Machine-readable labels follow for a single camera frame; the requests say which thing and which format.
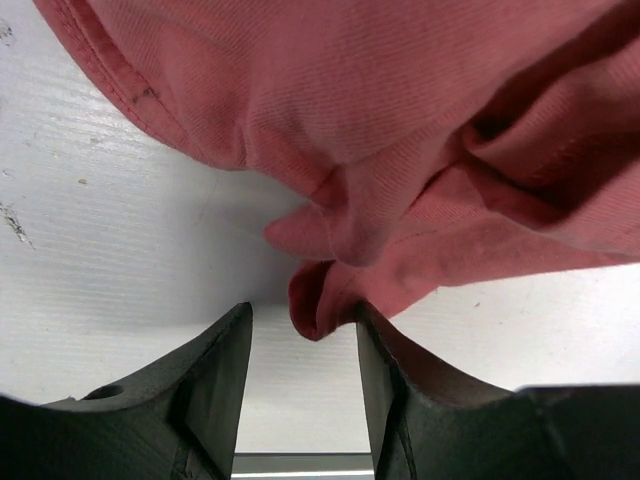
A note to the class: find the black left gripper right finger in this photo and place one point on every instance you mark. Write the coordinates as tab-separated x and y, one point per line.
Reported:
427	419

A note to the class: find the salmon pink t shirt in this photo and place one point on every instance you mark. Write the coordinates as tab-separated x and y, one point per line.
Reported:
435	143

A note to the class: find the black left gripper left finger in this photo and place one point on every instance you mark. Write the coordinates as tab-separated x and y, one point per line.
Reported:
176	418

